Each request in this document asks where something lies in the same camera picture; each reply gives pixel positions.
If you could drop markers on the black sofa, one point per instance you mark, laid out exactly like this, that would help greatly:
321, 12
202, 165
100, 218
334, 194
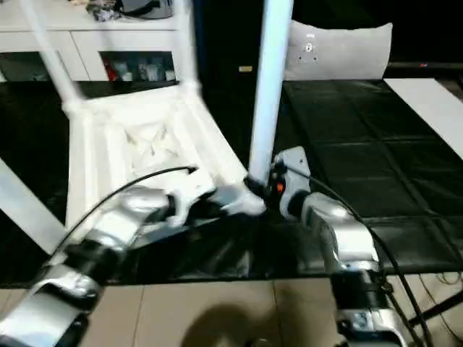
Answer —
224, 36

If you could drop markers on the black work mat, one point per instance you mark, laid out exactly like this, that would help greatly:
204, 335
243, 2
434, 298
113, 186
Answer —
361, 144

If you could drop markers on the small red bottle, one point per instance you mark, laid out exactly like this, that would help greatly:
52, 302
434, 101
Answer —
109, 70

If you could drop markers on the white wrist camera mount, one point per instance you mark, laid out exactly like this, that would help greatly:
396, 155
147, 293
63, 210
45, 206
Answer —
294, 162
195, 184

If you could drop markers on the white plastic table top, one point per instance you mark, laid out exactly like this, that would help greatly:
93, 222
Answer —
108, 144

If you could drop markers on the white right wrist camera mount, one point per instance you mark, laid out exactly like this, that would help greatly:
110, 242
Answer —
294, 162

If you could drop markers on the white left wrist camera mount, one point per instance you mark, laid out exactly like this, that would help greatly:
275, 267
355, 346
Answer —
195, 184

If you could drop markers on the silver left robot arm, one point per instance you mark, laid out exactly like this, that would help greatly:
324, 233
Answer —
137, 206

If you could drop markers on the black table frame leg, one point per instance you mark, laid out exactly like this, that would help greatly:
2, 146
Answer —
437, 309

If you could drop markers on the white flat board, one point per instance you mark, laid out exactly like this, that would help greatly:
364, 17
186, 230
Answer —
423, 101

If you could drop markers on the light grey pillow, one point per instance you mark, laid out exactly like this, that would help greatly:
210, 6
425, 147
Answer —
343, 54

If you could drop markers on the white cabinet with glass doors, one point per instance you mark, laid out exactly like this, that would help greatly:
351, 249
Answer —
126, 39

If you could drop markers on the small white cup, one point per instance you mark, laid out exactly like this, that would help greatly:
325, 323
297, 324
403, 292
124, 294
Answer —
169, 75

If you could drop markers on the white plastic table leg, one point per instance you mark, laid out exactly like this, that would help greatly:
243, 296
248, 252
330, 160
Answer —
54, 61
25, 209
269, 90
186, 43

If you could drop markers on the dark bag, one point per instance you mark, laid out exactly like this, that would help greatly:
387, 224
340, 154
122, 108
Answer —
148, 9

